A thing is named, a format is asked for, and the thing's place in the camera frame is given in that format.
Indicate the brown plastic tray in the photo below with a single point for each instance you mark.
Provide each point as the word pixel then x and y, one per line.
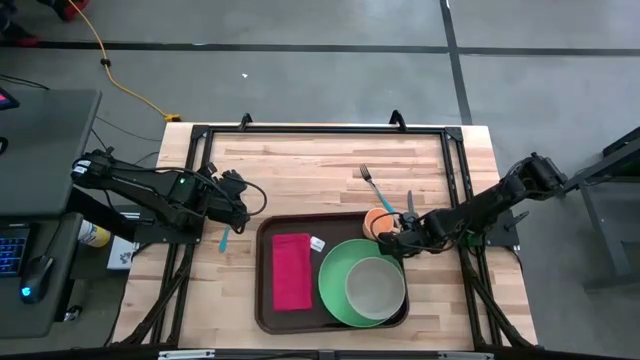
pixel 295 322

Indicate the grey keyboard shelf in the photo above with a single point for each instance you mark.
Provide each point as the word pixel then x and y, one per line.
pixel 45 320

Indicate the green plate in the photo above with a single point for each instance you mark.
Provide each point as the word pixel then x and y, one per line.
pixel 332 285

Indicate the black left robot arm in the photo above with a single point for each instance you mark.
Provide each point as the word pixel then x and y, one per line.
pixel 140 182

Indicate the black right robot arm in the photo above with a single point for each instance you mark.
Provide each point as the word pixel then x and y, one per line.
pixel 480 205

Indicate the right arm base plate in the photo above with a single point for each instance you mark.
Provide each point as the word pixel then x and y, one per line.
pixel 500 235

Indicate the black computer mouse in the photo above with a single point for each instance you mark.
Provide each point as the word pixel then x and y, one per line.
pixel 35 280

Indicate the white cardboard box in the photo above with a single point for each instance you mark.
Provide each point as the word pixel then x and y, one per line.
pixel 120 255

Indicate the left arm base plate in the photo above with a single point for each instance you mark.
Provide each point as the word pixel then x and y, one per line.
pixel 155 237

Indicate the white bowl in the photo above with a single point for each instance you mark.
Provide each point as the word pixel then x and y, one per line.
pixel 375 289

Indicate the silver bracket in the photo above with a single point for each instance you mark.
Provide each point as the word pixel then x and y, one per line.
pixel 466 356
pixel 186 354

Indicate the black metal table frame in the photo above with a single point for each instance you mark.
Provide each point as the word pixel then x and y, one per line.
pixel 325 130

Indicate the grey desk top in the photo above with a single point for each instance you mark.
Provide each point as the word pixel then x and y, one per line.
pixel 45 150

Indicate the black metal cart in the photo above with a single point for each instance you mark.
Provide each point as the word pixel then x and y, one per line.
pixel 600 200

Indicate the orange mug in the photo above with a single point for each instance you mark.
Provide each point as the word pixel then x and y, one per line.
pixel 374 224

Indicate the backlit keyboard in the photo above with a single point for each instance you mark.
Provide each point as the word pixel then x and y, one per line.
pixel 11 250

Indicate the desk caster wheel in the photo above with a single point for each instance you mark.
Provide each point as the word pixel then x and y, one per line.
pixel 73 313

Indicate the white and yellow canister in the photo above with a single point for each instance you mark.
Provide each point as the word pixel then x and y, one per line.
pixel 95 235

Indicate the red cloth napkin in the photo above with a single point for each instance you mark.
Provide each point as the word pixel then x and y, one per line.
pixel 291 272

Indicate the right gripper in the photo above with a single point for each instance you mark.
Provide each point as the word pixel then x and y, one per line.
pixel 416 234

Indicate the person's foot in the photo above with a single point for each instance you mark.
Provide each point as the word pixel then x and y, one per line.
pixel 70 9
pixel 20 37

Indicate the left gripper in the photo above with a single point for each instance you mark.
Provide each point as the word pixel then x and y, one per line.
pixel 227 197

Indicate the black device with pink screen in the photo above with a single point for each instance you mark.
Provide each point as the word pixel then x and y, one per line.
pixel 7 99

